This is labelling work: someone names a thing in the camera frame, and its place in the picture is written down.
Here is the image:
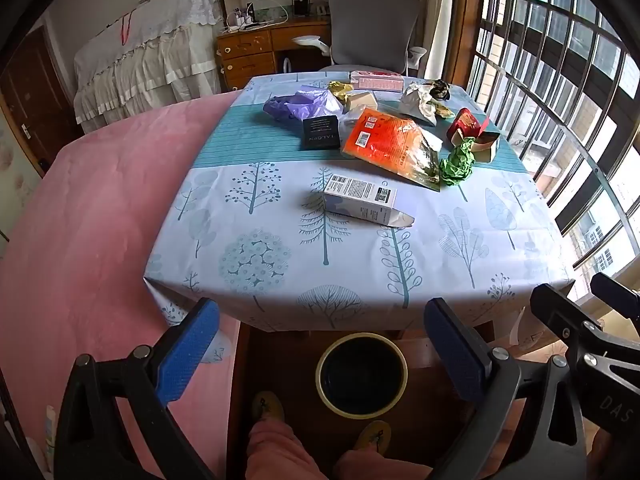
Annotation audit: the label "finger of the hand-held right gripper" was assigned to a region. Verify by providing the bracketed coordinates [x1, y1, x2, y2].
[530, 283, 640, 361]
[590, 272, 640, 323]

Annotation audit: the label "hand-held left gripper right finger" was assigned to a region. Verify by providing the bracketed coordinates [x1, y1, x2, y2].
[424, 297, 588, 480]

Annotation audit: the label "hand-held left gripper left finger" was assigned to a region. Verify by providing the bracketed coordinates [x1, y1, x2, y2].
[52, 297, 221, 480]

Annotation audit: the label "yellow rimmed bin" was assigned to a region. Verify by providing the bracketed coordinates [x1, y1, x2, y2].
[315, 332, 408, 420]

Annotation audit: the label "green paper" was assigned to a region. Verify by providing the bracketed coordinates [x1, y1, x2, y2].
[438, 137, 476, 187]

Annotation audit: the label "white carton box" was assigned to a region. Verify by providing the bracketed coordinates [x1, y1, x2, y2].
[322, 174, 416, 228]

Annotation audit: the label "red box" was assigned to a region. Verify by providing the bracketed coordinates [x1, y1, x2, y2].
[446, 108, 490, 141]

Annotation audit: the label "orange snack bag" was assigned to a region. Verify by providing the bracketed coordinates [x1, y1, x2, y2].
[341, 107, 443, 192]

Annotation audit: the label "white paper bag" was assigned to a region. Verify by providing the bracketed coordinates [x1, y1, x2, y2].
[398, 81, 453, 128]

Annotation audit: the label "black small box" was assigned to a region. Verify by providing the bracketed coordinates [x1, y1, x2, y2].
[301, 115, 341, 151]

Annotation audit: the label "clear plastic wrapper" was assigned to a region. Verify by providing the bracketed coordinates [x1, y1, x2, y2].
[337, 107, 366, 142]

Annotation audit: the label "purple plastic bag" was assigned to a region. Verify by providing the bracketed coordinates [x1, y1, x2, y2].
[263, 90, 346, 122]

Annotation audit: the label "small beige cardboard box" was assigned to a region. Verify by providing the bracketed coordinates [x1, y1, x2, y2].
[345, 91, 378, 111]

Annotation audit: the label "yellow slipper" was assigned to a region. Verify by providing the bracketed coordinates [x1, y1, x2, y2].
[354, 420, 392, 453]
[250, 391, 286, 428]

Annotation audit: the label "tree printed tablecloth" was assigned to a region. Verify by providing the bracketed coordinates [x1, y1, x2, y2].
[144, 72, 576, 333]

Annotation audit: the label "person's right leg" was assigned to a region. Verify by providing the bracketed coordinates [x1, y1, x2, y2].
[334, 449, 433, 480]

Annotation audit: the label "pink bed sheet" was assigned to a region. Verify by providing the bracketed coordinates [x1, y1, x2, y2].
[0, 91, 241, 480]

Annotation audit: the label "metal window grille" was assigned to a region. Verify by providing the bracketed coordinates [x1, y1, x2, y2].
[467, 0, 640, 281]

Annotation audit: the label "floral frosted glass door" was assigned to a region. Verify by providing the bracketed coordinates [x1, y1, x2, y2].
[0, 110, 42, 241]

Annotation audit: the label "pink tissue box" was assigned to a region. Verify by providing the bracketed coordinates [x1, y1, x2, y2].
[349, 70, 405, 92]

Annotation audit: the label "wooden desk with drawers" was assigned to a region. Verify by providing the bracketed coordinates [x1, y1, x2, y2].
[216, 17, 333, 92]

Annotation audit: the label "brown wooden door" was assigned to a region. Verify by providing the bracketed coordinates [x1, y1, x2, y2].
[0, 25, 83, 176]

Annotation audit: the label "beige curtain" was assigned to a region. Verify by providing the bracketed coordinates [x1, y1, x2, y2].
[419, 0, 457, 79]

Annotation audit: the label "grey office chair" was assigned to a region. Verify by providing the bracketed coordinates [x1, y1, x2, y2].
[292, 0, 428, 77]

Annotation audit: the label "wooden window frame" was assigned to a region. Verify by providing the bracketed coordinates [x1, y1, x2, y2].
[445, 0, 485, 102]

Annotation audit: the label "white charger cables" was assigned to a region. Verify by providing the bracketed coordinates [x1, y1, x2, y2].
[226, 5, 291, 32]

